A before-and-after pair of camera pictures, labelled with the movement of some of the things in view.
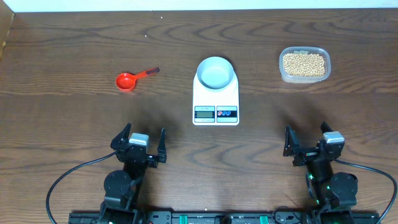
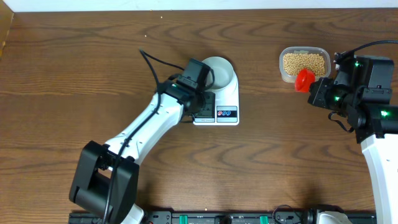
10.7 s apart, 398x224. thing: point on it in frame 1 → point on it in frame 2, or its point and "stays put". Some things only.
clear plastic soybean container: x=304 y=65 stays put
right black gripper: x=292 y=148 → x=318 y=89
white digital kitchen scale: x=219 y=107 stays put
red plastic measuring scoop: x=126 y=81 → x=304 y=77
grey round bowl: x=215 y=73 stays put
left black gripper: x=152 y=162 → x=208 y=104
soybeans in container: x=304 y=65 stays put
